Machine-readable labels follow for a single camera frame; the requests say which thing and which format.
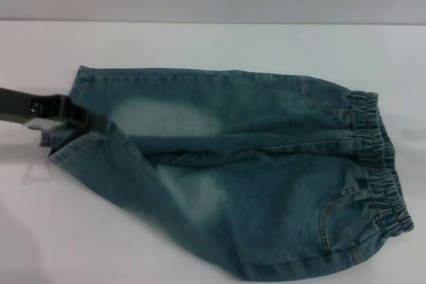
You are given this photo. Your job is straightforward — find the blue denim shorts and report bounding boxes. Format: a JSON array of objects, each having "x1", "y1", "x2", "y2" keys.
[{"x1": 39, "y1": 64, "x2": 415, "y2": 280}]

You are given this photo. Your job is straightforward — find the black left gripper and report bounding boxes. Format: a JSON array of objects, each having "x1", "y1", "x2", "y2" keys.
[{"x1": 0, "y1": 86, "x2": 110, "y2": 132}]

